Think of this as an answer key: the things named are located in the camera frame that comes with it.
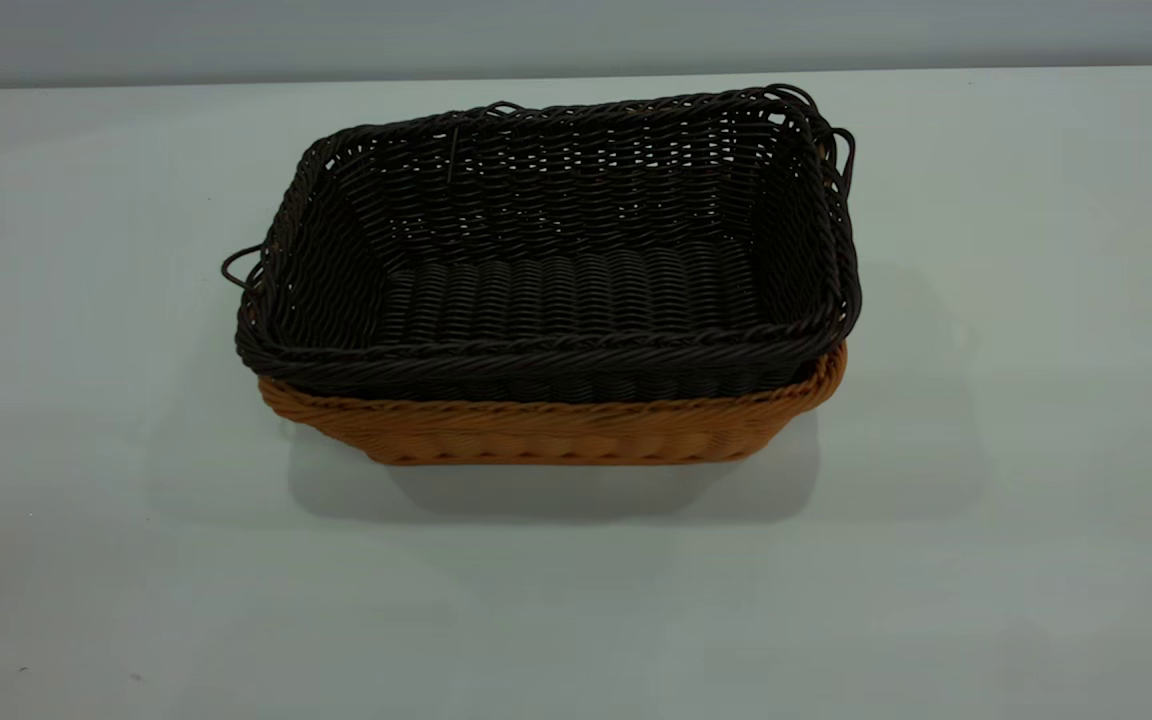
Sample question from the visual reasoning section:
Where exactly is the dark brown wicker basket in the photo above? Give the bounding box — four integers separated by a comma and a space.
220, 84, 863, 403

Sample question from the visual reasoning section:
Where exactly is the orange-brown wicker basket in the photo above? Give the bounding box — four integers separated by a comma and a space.
254, 340, 849, 467

